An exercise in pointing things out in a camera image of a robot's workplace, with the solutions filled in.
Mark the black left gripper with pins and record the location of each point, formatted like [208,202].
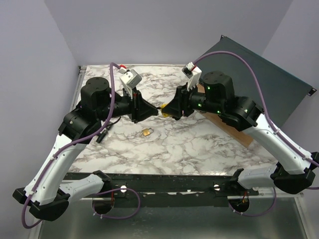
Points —
[141,109]

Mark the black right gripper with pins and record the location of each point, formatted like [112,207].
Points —
[180,103]

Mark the brass padlock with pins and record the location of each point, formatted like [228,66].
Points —
[146,132]

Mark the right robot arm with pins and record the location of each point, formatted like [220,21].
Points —
[292,173]

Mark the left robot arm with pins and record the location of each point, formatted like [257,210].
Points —
[45,197]

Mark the wooden board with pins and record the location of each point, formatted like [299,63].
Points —
[239,136]

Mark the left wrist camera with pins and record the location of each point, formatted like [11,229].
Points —
[129,79]

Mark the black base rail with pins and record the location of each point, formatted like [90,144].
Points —
[157,191]

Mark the dark network switch box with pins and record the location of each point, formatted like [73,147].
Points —
[257,78]

